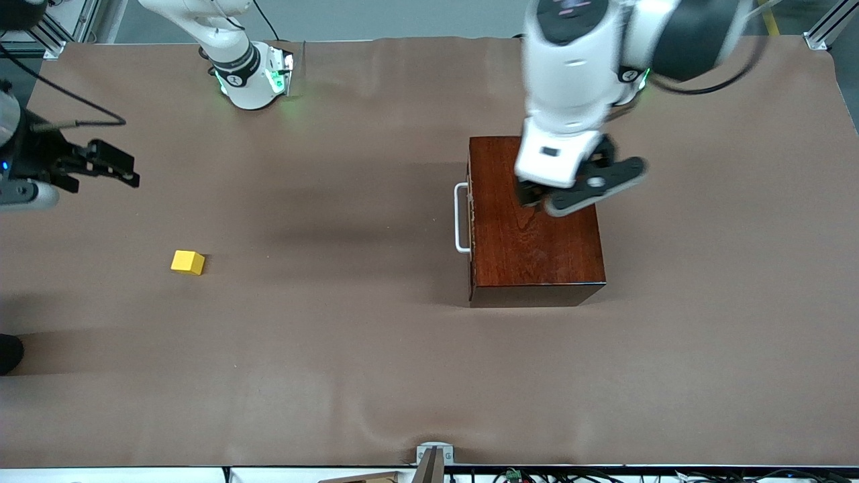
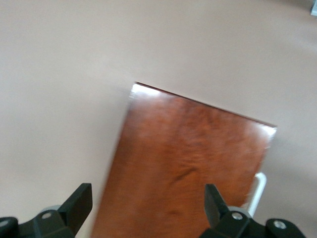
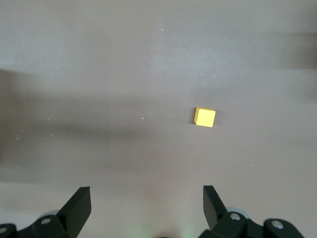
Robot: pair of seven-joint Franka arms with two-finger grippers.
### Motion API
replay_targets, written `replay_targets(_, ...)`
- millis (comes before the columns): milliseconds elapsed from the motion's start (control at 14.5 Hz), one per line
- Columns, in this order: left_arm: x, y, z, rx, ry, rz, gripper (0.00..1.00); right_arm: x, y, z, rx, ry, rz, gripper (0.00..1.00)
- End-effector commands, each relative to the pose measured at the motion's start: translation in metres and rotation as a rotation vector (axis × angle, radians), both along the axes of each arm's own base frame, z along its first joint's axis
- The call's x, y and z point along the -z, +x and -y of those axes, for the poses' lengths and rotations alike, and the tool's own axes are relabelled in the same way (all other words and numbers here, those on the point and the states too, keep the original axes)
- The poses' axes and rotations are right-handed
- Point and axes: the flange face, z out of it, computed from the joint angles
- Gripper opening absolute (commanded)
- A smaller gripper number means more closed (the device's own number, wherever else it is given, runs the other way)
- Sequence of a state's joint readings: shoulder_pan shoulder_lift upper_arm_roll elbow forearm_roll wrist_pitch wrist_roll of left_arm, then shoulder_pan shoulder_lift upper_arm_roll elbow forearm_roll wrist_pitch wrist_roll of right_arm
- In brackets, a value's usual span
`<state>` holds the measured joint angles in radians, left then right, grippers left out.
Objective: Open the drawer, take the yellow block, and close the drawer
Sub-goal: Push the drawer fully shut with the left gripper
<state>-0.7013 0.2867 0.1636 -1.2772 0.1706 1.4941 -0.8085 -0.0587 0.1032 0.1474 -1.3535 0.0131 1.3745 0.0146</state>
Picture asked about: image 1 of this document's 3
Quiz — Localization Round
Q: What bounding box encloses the brown table cloth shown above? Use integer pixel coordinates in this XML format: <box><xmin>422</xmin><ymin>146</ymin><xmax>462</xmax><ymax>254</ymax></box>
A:
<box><xmin>0</xmin><ymin>35</ymin><xmax>859</xmax><ymax>469</ymax></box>

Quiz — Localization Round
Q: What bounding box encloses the black shoe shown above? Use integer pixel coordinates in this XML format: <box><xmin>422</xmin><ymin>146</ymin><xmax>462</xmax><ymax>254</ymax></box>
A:
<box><xmin>0</xmin><ymin>333</ymin><xmax>25</xmax><ymax>376</ymax></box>

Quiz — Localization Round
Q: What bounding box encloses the white metal drawer handle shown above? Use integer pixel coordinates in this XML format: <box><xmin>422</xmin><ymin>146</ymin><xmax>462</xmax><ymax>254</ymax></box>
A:
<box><xmin>454</xmin><ymin>182</ymin><xmax>472</xmax><ymax>254</ymax></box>

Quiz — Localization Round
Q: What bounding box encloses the grey metal clamp bracket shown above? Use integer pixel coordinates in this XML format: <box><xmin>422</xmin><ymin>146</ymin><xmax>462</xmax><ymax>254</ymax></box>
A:
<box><xmin>415</xmin><ymin>442</ymin><xmax>455</xmax><ymax>466</ymax></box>

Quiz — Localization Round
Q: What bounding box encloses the aluminium frame profile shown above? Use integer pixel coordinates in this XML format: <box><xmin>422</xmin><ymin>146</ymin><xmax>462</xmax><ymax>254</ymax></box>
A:
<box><xmin>803</xmin><ymin>0</ymin><xmax>859</xmax><ymax>51</ymax></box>
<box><xmin>0</xmin><ymin>0</ymin><xmax>101</xmax><ymax>61</ymax></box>

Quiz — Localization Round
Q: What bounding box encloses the dark brown wooden cabinet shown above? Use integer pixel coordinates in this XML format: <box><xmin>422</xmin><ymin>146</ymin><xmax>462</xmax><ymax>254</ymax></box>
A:
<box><xmin>468</xmin><ymin>136</ymin><xmax>607</xmax><ymax>308</ymax></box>

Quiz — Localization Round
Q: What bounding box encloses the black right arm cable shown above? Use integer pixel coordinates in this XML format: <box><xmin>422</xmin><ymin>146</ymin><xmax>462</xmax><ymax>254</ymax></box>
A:
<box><xmin>0</xmin><ymin>44</ymin><xmax>127</xmax><ymax>131</ymax></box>

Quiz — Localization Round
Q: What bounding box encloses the wooden board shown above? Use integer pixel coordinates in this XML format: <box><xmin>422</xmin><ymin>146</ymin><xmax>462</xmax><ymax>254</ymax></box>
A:
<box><xmin>319</xmin><ymin>472</ymin><xmax>403</xmax><ymax>483</ymax></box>

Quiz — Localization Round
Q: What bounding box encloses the yellow block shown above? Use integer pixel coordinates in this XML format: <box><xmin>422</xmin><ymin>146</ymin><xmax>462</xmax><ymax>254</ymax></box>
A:
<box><xmin>170</xmin><ymin>250</ymin><xmax>206</xmax><ymax>276</ymax></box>

